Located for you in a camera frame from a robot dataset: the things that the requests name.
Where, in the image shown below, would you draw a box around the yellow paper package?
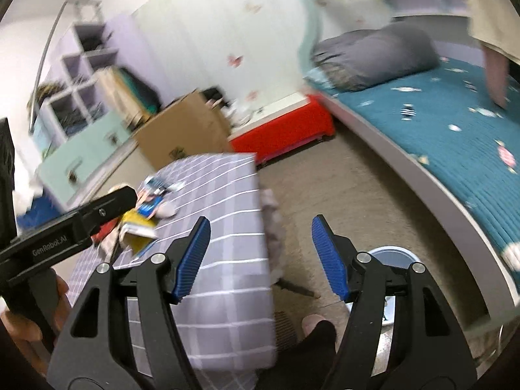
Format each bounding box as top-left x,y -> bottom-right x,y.
119,210 -> 158,255

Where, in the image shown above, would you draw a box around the blue white snack packet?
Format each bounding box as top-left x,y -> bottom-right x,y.
136,175 -> 186,219

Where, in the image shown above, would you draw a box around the white tissue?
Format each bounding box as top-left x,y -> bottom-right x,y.
155,201 -> 178,219

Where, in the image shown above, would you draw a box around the light blue trash bin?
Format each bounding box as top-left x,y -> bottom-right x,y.
367,245 -> 422,328

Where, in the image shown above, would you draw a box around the person's left hand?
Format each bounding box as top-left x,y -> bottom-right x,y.
1,276 -> 72,376

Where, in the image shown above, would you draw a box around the mint drawer cabinet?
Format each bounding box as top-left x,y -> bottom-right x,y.
36,111 -> 136,210

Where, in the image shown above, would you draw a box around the person's black trouser leg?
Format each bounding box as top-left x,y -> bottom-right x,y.
255,319 -> 337,390

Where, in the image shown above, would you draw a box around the pink slipper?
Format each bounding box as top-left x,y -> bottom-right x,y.
301,313 -> 326,337

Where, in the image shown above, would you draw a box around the grey checked tablecloth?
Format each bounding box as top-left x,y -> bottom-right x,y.
66,152 -> 279,390

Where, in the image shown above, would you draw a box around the lilac open shelf unit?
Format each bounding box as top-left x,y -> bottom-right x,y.
29,0 -> 129,147

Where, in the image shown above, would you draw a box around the hanging clothes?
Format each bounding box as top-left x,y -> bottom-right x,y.
93,66 -> 161,129

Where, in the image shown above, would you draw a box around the brown cardboard box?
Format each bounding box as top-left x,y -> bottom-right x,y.
132,91 -> 233,170

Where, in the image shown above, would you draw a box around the teal quilted bed mattress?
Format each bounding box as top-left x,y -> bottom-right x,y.
305,57 -> 519,282

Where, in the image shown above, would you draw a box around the red covered bench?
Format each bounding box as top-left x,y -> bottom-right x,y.
229,93 -> 335,165

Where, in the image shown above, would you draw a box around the grey pillow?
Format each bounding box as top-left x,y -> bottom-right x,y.
312,22 -> 440,92

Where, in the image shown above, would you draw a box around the white wardrobe with butterflies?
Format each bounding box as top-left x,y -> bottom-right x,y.
134,0 -> 305,108

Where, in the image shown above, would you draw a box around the white bed frame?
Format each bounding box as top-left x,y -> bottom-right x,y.
308,84 -> 517,326

